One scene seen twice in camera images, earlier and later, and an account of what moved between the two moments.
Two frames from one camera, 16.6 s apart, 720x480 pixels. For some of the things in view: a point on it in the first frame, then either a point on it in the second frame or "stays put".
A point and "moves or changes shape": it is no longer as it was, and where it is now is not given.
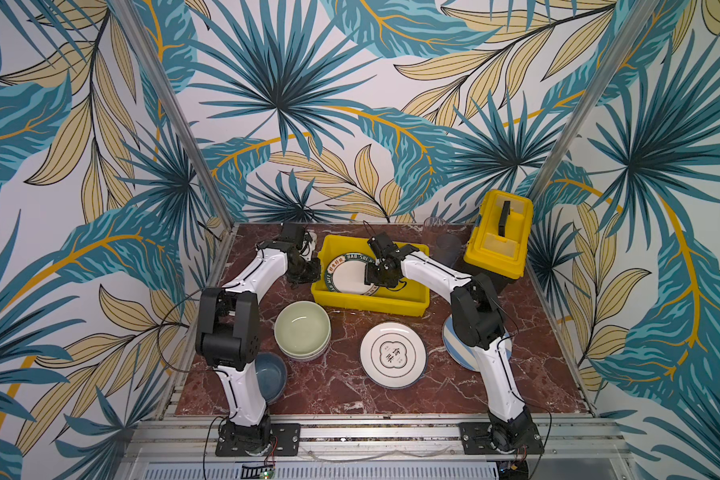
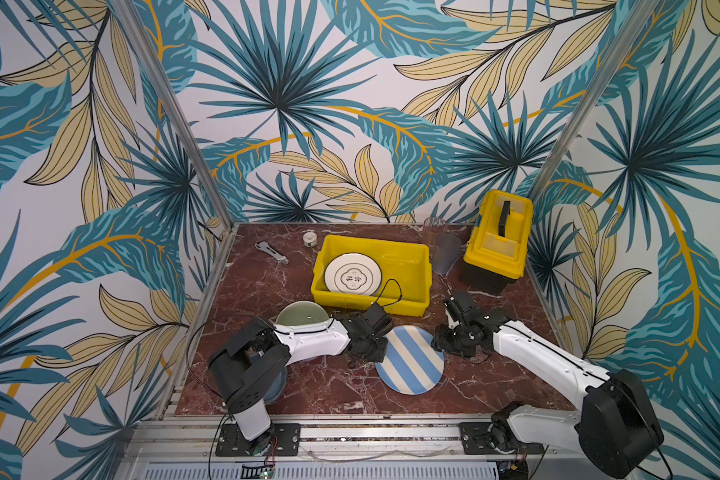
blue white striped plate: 462,354 moves or changes shape
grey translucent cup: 447,249 stays put
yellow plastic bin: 410,299 stays put
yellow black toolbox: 500,241 stays put
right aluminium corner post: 595,92 stays put
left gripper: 306,267 → 372,335
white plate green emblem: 393,355 → 353,274
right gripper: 381,276 → 456,341
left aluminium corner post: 176,108 stays put
